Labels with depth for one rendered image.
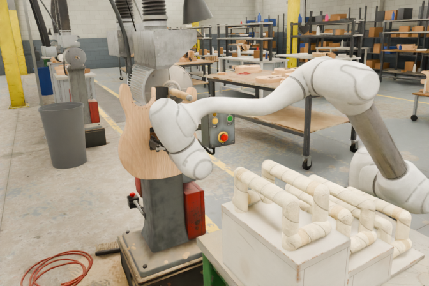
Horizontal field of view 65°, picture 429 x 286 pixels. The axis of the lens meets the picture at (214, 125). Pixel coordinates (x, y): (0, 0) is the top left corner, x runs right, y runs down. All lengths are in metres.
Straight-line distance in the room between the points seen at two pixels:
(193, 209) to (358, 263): 1.34
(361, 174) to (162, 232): 1.12
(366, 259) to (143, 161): 0.94
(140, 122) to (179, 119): 0.39
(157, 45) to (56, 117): 3.00
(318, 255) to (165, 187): 1.34
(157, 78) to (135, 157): 0.40
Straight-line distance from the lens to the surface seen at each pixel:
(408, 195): 1.54
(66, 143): 4.28
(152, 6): 1.46
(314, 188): 0.72
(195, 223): 2.11
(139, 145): 1.44
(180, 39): 1.33
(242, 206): 0.82
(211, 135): 1.76
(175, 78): 1.64
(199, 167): 1.08
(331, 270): 0.77
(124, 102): 1.39
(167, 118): 1.04
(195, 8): 1.46
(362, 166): 1.66
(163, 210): 2.00
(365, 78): 1.14
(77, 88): 5.01
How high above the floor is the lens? 1.52
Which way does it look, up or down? 16 degrees down
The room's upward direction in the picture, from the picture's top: 2 degrees counter-clockwise
